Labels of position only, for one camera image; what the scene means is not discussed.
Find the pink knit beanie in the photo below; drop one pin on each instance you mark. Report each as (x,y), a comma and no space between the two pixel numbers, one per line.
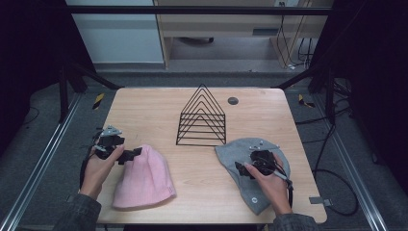
(144,179)

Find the aluminium floor rail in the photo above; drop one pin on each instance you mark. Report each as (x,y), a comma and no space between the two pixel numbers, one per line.
(41,160)
(352,173)

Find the grey knit beanie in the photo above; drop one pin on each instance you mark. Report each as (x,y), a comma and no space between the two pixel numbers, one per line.
(235,152)

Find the grey tape piece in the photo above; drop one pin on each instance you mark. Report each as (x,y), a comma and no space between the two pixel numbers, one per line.
(320,201)

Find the yellow black hazard tape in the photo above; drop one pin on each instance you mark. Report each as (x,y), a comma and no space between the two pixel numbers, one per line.
(304,102)
(98,100)

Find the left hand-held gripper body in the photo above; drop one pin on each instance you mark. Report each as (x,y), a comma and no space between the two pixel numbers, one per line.
(107,141)

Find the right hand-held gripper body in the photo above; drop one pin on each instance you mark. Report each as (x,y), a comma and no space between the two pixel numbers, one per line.
(263,160)

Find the black horizontal frame bar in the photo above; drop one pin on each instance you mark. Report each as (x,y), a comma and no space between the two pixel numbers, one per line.
(192,10)

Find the black curtain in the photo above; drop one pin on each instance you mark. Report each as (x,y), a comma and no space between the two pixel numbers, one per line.
(29,57)
(375,64)

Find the black metal stand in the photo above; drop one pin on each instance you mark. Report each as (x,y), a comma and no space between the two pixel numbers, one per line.
(64,93)
(328,93)

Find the white cabinet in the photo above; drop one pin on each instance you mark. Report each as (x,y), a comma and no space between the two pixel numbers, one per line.
(118,38)

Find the person's right hand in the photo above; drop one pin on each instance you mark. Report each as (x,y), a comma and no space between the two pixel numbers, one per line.
(272,189)

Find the person's left hand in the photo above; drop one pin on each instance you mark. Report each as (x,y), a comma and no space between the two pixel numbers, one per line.
(96,173)

